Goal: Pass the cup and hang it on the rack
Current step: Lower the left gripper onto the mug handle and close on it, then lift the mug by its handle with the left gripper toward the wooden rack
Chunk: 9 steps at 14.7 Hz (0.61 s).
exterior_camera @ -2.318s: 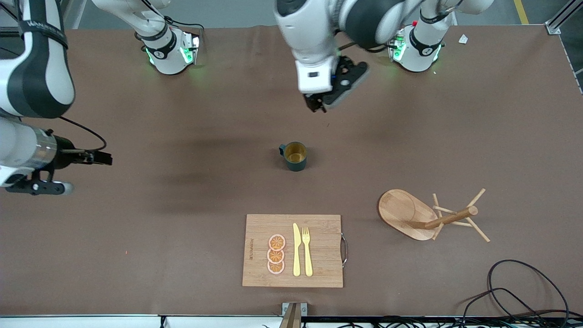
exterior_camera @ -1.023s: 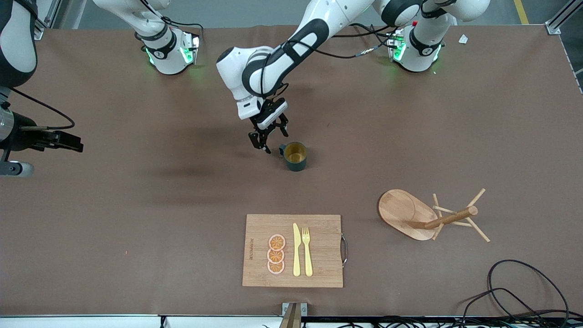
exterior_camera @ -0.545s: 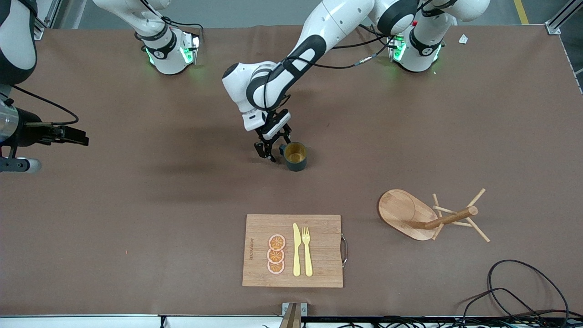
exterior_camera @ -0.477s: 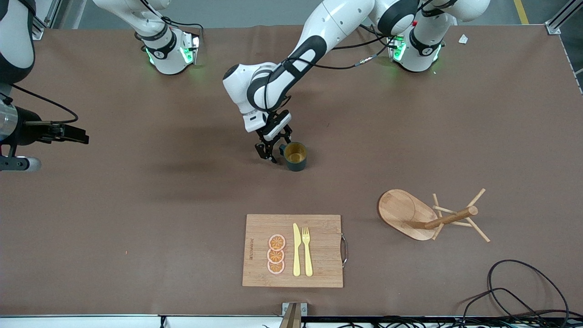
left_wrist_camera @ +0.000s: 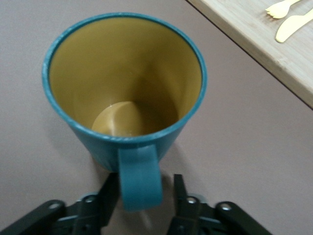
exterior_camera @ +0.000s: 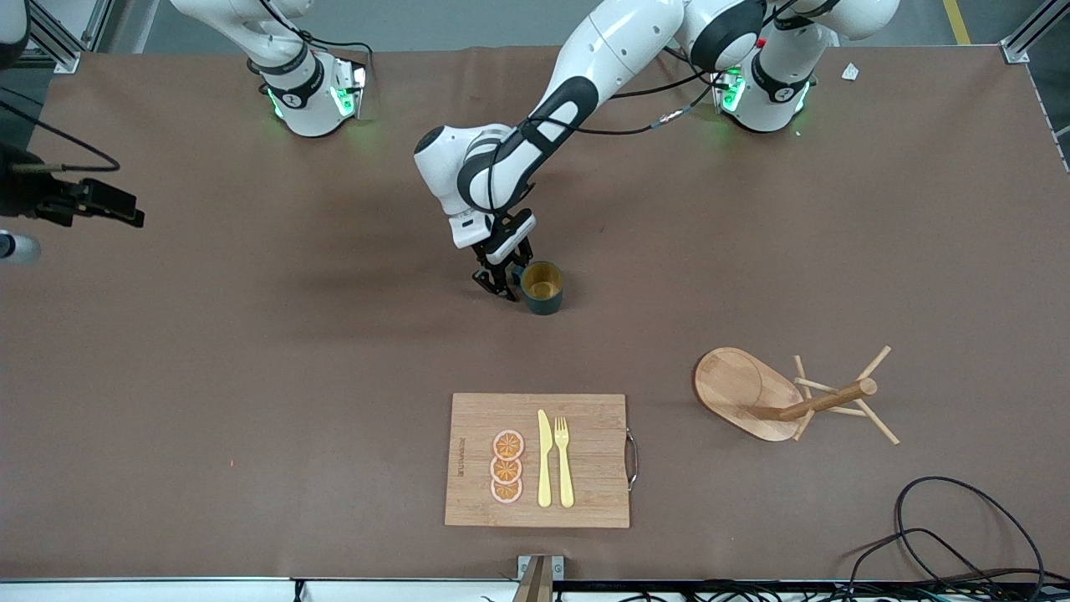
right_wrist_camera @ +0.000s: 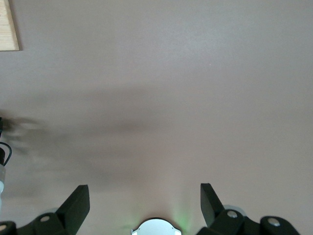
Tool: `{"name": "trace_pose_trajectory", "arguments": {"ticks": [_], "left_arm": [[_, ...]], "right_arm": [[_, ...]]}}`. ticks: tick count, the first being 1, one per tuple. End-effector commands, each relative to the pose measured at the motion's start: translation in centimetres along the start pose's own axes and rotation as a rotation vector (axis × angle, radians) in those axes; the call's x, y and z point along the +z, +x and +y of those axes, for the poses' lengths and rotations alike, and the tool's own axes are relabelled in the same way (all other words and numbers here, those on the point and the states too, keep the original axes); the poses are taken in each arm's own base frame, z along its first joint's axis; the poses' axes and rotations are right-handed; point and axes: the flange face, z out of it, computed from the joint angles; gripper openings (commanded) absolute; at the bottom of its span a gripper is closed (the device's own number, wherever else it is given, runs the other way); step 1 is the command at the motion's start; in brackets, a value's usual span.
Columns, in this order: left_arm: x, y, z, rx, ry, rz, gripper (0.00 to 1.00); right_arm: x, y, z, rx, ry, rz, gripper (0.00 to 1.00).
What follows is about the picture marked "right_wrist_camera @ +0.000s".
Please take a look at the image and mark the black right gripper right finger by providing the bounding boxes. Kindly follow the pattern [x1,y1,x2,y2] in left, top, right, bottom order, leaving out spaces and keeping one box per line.
[197,183,302,235]

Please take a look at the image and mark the bamboo cutting board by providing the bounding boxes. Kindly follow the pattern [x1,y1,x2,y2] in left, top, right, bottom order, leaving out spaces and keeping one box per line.
[0,0,23,52]

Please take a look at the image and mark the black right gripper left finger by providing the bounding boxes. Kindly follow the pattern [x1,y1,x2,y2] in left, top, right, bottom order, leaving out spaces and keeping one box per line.
[0,185,90,235]

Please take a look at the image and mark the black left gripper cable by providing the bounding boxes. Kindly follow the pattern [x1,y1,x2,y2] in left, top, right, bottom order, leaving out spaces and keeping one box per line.
[0,141,12,165]

